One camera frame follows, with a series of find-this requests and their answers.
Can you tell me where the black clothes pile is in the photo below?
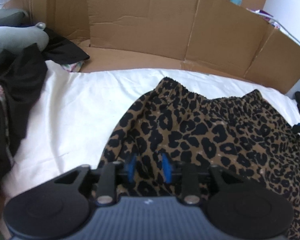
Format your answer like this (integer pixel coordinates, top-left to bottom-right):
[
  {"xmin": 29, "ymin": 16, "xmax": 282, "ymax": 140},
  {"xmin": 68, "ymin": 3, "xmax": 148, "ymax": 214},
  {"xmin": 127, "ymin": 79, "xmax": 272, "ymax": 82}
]
[{"xmin": 0, "ymin": 29, "xmax": 90, "ymax": 182}]

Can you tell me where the cream bear print bedsheet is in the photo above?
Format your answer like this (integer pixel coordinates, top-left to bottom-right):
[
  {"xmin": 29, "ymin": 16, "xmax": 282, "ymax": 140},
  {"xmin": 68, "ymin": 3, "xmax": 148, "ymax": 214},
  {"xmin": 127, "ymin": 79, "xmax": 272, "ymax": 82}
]
[{"xmin": 2, "ymin": 61, "xmax": 300, "ymax": 199}]

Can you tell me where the leopard print skirt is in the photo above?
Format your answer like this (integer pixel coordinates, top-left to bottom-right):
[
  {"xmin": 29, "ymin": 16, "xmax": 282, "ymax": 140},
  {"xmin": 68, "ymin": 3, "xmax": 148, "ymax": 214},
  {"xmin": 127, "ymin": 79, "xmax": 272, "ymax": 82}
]
[{"xmin": 99, "ymin": 77, "xmax": 300, "ymax": 239}]

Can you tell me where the light blue bottle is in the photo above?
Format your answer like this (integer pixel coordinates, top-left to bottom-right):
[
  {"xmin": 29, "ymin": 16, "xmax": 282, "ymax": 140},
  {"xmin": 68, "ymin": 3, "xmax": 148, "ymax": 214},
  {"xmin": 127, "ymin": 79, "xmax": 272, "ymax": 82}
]
[{"xmin": 230, "ymin": 0, "xmax": 242, "ymax": 6}]

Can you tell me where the grey neck pillow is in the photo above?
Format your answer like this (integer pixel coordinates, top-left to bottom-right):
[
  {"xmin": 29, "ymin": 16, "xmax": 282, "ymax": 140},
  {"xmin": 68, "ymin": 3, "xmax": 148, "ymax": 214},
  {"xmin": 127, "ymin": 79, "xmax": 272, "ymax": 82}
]
[{"xmin": 0, "ymin": 9, "xmax": 49, "ymax": 54}]

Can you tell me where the pink toiletry package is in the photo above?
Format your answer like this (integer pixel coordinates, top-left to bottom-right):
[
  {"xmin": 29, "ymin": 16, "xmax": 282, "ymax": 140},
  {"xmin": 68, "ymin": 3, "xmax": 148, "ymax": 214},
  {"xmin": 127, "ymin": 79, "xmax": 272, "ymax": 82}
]
[{"xmin": 249, "ymin": 9, "xmax": 281, "ymax": 29}]

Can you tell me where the brown cardboard sheet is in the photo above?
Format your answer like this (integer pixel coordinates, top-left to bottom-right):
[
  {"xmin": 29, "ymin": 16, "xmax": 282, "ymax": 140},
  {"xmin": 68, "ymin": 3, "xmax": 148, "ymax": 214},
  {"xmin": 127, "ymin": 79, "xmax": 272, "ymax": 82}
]
[{"xmin": 1, "ymin": 0, "xmax": 300, "ymax": 95}]

